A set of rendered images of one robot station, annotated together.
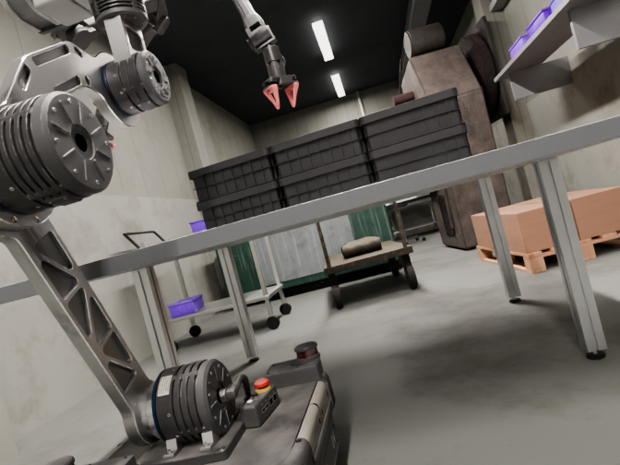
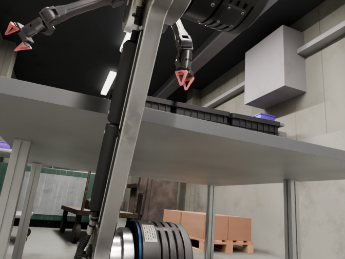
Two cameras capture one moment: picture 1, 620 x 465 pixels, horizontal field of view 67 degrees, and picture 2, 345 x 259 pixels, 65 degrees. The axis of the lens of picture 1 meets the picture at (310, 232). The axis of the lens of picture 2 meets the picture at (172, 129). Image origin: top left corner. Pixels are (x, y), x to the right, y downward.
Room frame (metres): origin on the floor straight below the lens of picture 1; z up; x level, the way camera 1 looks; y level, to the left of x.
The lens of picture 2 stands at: (0.47, 0.67, 0.46)
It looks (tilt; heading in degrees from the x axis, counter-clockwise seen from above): 15 degrees up; 330
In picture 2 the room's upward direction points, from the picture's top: 5 degrees clockwise
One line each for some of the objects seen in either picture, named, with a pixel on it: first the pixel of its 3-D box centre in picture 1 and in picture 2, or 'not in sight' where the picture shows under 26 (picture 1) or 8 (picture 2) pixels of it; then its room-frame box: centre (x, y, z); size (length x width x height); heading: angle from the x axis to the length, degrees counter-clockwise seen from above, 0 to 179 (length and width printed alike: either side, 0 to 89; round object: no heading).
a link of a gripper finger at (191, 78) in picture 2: (287, 93); (185, 80); (1.60, -0.05, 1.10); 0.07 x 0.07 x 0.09; 32
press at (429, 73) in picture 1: (452, 137); (155, 164); (5.29, -1.82, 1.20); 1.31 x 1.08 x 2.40; 171
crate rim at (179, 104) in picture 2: (325, 143); (189, 119); (1.67, -0.13, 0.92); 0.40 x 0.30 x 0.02; 166
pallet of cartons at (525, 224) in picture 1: (543, 228); (203, 228); (3.45, -1.66, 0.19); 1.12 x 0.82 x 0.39; 171
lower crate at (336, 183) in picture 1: (336, 186); not in sight; (1.67, -0.13, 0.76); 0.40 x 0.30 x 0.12; 166
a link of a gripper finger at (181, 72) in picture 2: (278, 95); (183, 78); (1.58, -0.02, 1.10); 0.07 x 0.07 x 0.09; 32
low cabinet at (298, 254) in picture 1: (316, 244); (48, 196); (5.84, -0.05, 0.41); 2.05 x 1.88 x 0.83; 171
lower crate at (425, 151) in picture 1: (421, 162); not in sight; (1.60, -0.42, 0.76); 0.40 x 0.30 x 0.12; 166
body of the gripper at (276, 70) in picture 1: (277, 73); (185, 67); (1.59, -0.03, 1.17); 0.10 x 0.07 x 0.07; 122
